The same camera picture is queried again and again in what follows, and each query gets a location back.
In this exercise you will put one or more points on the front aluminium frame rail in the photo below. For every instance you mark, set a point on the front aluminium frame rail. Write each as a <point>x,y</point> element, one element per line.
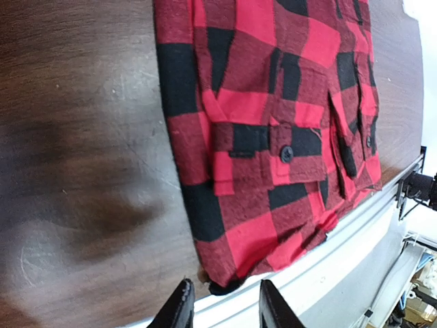
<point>354,279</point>

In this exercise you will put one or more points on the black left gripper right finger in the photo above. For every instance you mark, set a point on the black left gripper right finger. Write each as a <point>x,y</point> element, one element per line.
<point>274,312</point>

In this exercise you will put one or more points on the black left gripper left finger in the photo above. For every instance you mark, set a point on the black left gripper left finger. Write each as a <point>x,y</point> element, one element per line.
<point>178,310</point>

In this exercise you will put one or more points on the red black plaid shirt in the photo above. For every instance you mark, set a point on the red black plaid shirt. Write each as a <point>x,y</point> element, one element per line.
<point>271,110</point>

